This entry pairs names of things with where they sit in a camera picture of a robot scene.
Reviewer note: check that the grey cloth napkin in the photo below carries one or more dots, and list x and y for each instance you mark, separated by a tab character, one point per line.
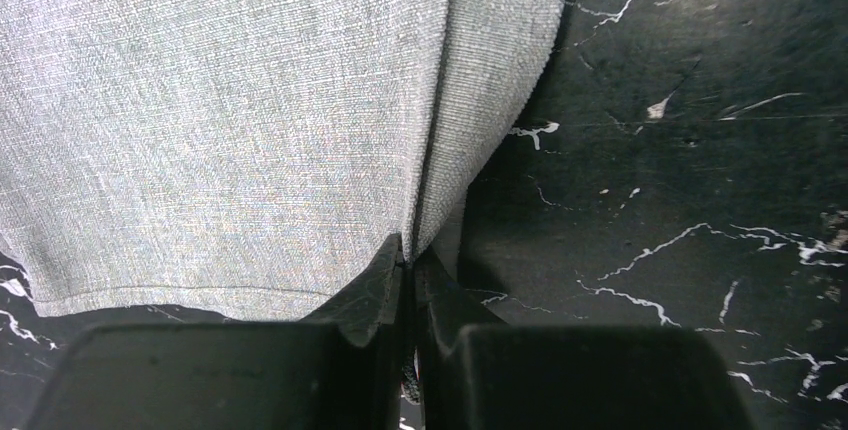
246	157

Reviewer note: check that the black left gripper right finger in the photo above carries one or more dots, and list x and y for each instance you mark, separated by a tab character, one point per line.
479	372

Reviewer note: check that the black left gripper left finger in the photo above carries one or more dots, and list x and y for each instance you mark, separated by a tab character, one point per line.
337	368

